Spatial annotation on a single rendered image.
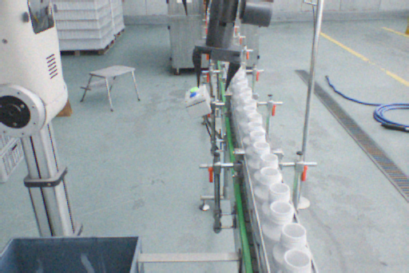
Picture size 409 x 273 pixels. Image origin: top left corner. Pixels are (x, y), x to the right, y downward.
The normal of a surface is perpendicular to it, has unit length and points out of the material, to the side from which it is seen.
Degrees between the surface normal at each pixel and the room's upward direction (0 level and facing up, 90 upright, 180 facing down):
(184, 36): 90
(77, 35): 90
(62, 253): 90
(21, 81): 101
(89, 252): 90
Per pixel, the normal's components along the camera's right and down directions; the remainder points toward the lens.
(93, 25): 0.04, 0.42
